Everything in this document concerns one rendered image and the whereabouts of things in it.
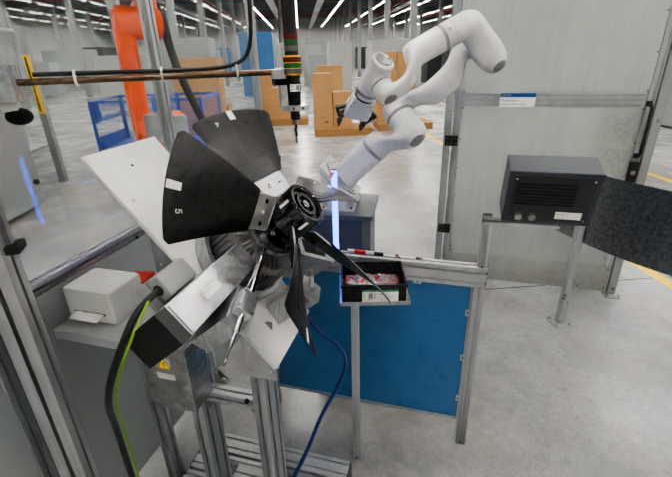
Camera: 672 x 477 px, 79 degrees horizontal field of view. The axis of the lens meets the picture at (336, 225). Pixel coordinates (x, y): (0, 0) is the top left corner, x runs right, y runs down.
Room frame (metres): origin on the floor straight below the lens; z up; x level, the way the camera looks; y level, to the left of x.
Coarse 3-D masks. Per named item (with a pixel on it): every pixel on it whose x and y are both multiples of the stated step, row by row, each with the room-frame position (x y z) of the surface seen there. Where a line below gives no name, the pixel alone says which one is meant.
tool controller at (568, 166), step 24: (528, 168) 1.20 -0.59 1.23; (552, 168) 1.18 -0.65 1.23; (576, 168) 1.17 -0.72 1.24; (600, 168) 1.16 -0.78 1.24; (504, 192) 1.25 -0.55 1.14; (528, 192) 1.19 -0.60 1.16; (552, 192) 1.17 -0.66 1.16; (576, 192) 1.15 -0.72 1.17; (600, 192) 1.14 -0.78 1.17; (504, 216) 1.23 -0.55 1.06; (528, 216) 1.19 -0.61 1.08; (552, 216) 1.19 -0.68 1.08; (576, 216) 1.17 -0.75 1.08
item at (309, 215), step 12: (288, 192) 0.95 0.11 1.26; (300, 192) 1.00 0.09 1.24; (276, 204) 0.95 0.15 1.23; (288, 204) 0.92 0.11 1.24; (300, 204) 0.94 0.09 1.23; (312, 204) 0.99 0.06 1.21; (276, 216) 0.93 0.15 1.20; (288, 216) 0.92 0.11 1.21; (300, 216) 0.91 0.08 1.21; (312, 216) 0.95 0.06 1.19; (276, 228) 0.94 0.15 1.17; (288, 228) 0.92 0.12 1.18; (312, 228) 0.95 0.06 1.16; (264, 240) 0.92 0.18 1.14; (276, 240) 0.94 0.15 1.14; (288, 240) 0.96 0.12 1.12; (288, 252) 0.96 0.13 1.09
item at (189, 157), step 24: (192, 144) 0.82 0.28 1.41; (168, 168) 0.76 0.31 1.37; (192, 168) 0.80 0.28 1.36; (216, 168) 0.84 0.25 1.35; (168, 192) 0.74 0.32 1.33; (192, 192) 0.78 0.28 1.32; (216, 192) 0.82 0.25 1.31; (240, 192) 0.86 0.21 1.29; (168, 216) 0.72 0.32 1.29; (192, 216) 0.76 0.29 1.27; (216, 216) 0.81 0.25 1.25; (240, 216) 0.86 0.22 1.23; (168, 240) 0.71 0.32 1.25
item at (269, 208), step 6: (264, 198) 0.92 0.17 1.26; (270, 198) 0.93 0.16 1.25; (276, 198) 0.95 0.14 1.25; (258, 204) 0.91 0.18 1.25; (264, 204) 0.92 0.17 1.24; (270, 204) 0.93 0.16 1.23; (258, 210) 0.91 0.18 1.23; (270, 210) 0.93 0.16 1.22; (258, 216) 0.91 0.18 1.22; (264, 216) 0.92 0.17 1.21; (270, 216) 0.93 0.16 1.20; (252, 222) 0.89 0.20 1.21; (258, 222) 0.91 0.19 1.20; (264, 222) 0.92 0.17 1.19; (252, 228) 0.89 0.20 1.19; (258, 228) 0.90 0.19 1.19; (264, 228) 0.92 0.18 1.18
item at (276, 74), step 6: (276, 72) 1.04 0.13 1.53; (282, 72) 1.05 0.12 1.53; (270, 78) 1.06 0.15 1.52; (276, 78) 1.04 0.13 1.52; (282, 78) 1.05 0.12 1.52; (276, 84) 1.04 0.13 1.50; (282, 84) 1.04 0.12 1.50; (282, 90) 1.05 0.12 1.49; (282, 96) 1.05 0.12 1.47; (282, 102) 1.05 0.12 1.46; (282, 108) 1.05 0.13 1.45; (288, 108) 1.04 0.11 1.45; (294, 108) 1.04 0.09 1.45; (300, 108) 1.04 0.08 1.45; (306, 108) 1.06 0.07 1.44
